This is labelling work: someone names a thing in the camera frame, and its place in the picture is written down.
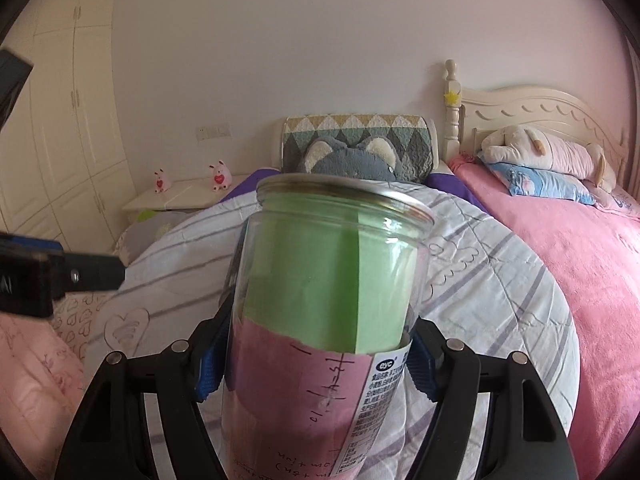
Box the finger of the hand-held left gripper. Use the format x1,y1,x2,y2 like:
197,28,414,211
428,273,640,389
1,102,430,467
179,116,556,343
0,49,34,123
0,232,127,319

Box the pink floral quilt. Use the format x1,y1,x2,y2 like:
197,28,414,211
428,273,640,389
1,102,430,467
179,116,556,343
0,310,87,438

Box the white and pink plush dog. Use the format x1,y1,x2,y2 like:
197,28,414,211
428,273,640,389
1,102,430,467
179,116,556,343
476,126,617,192

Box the pink printed pillow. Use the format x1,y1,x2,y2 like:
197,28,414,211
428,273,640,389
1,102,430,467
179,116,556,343
582,179,640,219

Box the cream carved bed headboard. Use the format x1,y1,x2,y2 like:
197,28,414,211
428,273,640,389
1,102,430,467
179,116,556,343
442,59,634,192

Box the grey plush toy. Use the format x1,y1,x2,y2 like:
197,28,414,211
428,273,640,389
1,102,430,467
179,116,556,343
295,136,402,182

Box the pink fleece blanket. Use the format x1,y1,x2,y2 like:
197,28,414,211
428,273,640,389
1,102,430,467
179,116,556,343
446,154,640,443

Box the blue printed pillow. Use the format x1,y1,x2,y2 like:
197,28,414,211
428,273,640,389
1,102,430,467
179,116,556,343
486,161,599,207

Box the grey cushion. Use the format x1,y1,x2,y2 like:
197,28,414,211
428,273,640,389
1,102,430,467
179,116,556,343
112,210,187,267

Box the heart print sheet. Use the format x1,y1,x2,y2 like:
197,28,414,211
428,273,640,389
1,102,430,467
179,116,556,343
51,291,110,362

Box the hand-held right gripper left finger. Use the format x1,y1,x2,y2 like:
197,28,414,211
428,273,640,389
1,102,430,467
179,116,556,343
47,305,236,480

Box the diamond pattern quilted cover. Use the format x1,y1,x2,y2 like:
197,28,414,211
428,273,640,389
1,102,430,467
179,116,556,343
280,114,435,184

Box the small pink plush toy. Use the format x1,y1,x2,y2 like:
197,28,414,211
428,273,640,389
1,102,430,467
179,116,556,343
208,160,234,192
152,167,174,195

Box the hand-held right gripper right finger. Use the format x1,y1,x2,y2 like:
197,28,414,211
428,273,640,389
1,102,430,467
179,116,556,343
400,317,581,480

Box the clear plastic cup paper lined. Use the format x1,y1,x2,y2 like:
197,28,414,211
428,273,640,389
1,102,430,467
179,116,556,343
220,172,437,480

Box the cream wardrobe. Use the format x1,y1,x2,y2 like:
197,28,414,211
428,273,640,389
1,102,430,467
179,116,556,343
0,0,138,267

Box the cream nightstand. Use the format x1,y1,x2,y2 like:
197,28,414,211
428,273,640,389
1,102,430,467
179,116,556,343
122,175,251,226

